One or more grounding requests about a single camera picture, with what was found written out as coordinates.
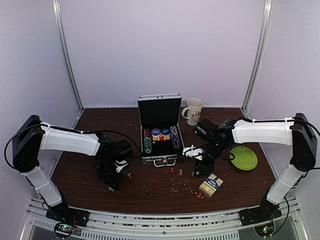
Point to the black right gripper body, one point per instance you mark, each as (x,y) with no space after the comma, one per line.
(215,150)

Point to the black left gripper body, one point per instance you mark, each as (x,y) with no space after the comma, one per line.
(106,172)

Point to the aluminium poker chip case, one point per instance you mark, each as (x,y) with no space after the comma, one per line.
(159,112)

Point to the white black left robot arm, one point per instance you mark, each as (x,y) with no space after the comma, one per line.
(34,136)

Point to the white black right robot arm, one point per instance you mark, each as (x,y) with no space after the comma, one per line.
(295,131)

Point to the green plate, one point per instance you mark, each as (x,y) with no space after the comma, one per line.
(243,158)

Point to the left poker chip row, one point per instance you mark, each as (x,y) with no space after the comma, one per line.
(147,141)

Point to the poker chip row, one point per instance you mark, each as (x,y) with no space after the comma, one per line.
(147,141)
(175,137)

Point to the cream ceramic mug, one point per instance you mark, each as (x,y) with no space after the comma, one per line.
(192,112)

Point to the right poker chip row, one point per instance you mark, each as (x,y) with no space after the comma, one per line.
(175,137)

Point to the blue playing card box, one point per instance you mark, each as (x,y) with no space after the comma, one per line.
(210,185)

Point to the purple small blind button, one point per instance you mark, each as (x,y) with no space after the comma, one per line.
(155,132)

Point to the blue small blind button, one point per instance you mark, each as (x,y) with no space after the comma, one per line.
(165,131)

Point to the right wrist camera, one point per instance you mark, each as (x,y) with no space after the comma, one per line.
(193,152)

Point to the front aluminium rail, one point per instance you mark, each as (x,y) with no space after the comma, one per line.
(216,225)

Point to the right aluminium frame post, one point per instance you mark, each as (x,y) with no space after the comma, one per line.
(257,63)

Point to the aluminium frame post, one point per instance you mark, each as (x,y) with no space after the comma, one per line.
(257,63)
(65,53)

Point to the left aluminium frame post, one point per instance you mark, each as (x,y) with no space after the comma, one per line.
(65,53)

